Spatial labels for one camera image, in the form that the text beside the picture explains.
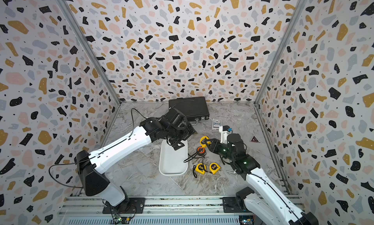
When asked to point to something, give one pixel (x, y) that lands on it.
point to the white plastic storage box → (171, 161)
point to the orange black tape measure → (200, 151)
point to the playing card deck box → (216, 123)
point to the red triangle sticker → (254, 139)
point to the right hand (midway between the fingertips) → (205, 142)
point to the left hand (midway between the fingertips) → (195, 137)
